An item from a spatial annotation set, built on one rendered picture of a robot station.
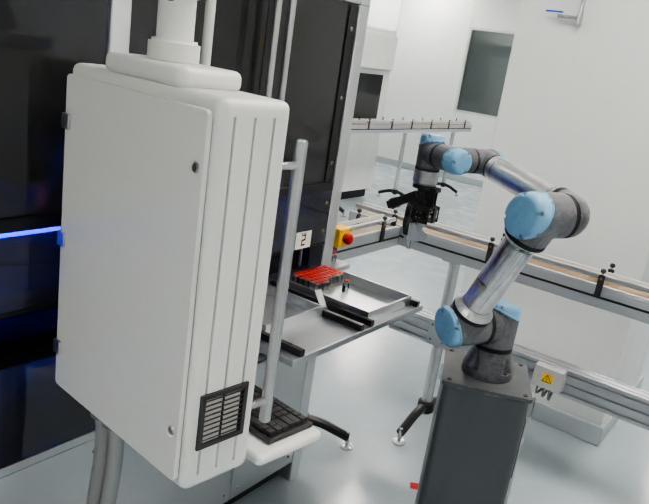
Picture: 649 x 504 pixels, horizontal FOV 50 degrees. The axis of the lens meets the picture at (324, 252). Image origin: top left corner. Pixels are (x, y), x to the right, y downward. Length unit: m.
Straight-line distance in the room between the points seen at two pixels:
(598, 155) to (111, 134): 2.51
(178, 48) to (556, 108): 2.44
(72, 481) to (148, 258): 0.86
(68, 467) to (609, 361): 2.51
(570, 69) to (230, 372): 2.54
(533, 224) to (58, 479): 1.35
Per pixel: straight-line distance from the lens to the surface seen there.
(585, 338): 3.61
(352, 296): 2.31
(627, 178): 3.45
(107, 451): 1.72
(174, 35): 1.37
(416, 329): 3.27
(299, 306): 2.15
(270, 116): 1.24
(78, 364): 1.64
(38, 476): 1.96
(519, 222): 1.77
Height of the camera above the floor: 1.65
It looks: 16 degrees down
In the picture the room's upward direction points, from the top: 9 degrees clockwise
